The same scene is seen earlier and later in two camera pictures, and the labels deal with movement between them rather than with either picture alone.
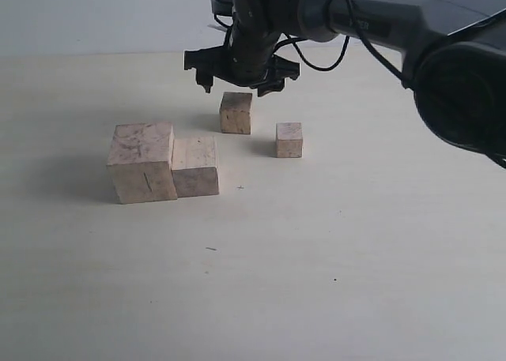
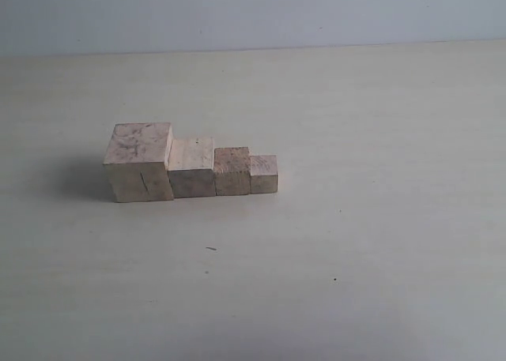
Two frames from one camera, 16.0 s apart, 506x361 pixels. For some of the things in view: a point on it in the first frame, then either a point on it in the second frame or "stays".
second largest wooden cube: x=194 y=167 stays
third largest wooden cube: x=235 y=110 to x=232 y=171
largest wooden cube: x=140 y=162 stays
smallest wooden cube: x=288 y=140 to x=263 y=178
